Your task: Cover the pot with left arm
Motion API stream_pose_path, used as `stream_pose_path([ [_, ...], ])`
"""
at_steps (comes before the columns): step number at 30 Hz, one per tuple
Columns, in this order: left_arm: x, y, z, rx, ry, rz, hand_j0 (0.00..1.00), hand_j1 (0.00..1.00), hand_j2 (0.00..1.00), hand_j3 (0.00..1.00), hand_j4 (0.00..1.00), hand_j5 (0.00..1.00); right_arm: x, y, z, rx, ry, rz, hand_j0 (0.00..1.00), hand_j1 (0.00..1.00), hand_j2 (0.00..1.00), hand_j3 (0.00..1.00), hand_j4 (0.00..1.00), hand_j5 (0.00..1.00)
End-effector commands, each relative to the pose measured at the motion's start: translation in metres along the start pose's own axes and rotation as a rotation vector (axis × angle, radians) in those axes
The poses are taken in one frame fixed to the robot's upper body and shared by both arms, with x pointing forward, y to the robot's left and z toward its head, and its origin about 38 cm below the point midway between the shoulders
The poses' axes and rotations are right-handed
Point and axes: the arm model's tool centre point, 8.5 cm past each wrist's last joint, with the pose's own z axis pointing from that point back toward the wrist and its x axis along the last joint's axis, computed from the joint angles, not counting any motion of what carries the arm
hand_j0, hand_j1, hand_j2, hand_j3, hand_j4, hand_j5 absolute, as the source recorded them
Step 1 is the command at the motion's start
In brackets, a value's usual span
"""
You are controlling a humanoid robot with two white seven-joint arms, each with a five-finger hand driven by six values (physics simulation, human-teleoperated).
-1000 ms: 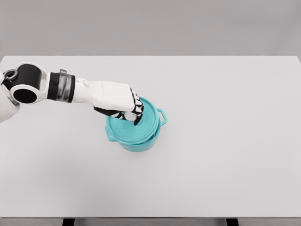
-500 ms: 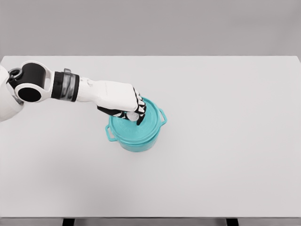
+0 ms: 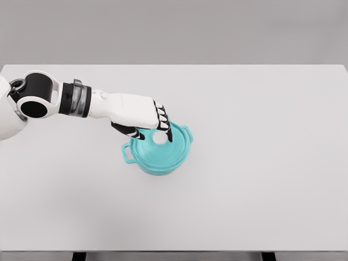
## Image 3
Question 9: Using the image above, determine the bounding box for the teal pot with handles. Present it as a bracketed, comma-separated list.
[121, 124, 195, 176]

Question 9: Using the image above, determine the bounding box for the teal pot lid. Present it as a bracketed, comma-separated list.
[129, 121, 192, 169]

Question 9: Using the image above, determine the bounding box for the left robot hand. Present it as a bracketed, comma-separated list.
[108, 92, 174, 144]

